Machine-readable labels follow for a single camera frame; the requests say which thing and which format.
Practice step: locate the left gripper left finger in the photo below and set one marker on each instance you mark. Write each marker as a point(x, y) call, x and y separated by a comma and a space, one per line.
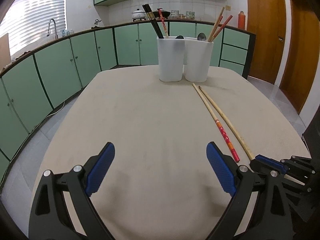
point(96, 168)

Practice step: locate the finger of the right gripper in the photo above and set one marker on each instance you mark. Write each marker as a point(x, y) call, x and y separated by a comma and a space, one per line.
point(261, 168)
point(275, 165)

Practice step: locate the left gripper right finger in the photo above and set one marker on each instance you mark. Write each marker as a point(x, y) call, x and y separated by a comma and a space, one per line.
point(224, 167)

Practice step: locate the plain bamboo chopstick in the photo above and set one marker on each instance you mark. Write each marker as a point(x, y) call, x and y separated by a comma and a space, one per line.
point(213, 104)
point(221, 14)

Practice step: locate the black soup spoon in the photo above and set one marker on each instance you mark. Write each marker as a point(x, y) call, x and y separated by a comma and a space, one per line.
point(201, 37)

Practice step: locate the red orange patterned chopstick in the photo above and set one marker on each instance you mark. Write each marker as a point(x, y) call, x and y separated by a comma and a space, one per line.
point(217, 28)

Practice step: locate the black chopstick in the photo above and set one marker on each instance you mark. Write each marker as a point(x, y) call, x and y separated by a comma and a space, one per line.
point(151, 21)
point(155, 21)

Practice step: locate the red bamboo chopstick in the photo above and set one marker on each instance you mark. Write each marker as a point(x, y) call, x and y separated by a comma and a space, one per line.
point(162, 20)

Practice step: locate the green lower kitchen cabinets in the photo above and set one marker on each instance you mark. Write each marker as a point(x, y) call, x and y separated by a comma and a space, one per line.
point(41, 80)

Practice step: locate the wooden door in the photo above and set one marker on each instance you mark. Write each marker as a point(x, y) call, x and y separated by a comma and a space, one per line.
point(302, 61)
point(267, 20)

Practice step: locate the white utensil holder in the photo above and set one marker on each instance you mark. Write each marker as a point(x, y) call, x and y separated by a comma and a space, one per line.
point(187, 58)

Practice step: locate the cardboard box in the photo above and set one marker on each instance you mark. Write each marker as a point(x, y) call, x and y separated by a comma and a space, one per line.
point(5, 58)

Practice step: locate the orange thermos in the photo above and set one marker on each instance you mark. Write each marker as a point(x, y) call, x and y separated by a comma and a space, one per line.
point(241, 20)

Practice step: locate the white cooking pot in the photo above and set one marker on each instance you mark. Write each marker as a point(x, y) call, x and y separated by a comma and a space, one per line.
point(138, 15)

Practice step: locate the window blind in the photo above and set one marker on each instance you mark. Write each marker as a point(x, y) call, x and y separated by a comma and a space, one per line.
point(33, 23)

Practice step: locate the black wok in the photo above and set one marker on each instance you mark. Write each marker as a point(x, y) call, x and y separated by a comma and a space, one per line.
point(164, 14)

